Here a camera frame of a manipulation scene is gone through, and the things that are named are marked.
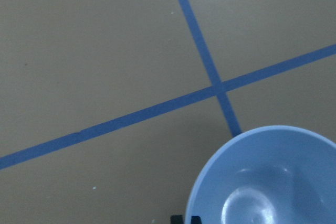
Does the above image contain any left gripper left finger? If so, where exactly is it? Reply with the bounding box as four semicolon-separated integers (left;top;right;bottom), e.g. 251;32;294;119
170;215;183;224

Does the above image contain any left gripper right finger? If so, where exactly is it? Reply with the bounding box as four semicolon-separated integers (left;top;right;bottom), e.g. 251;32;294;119
191;216;201;224

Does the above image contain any blue bowl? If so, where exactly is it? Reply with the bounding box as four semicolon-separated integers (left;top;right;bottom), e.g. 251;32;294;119
185;125;335;223

